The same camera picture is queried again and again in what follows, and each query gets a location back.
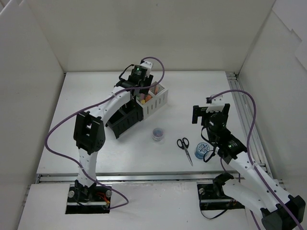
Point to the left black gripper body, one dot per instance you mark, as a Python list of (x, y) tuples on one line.
[(148, 78)]

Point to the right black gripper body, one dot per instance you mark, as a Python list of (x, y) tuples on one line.
[(199, 111)]

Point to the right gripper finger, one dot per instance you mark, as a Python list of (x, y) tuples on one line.
[(199, 112), (225, 111)]

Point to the orange short pen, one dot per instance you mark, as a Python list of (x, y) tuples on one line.
[(156, 91)]

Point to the black handled scissors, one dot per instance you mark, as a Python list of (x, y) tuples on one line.
[(183, 143)]

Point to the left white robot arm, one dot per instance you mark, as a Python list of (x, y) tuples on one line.
[(89, 131)]

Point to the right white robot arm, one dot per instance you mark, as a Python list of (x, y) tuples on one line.
[(264, 197)]

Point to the white two-slot organizer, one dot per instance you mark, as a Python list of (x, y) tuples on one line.
[(154, 104)]

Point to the black two-slot organizer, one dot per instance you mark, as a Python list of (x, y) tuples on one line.
[(125, 117)]

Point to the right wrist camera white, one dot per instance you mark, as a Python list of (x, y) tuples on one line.
[(215, 105)]

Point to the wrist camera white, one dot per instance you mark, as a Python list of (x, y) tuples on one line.
[(147, 65), (215, 105)]

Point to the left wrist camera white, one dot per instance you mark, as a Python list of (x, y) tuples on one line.
[(147, 65)]

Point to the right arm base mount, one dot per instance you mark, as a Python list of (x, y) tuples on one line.
[(213, 203)]

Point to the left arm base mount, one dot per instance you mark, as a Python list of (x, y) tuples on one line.
[(83, 200)]

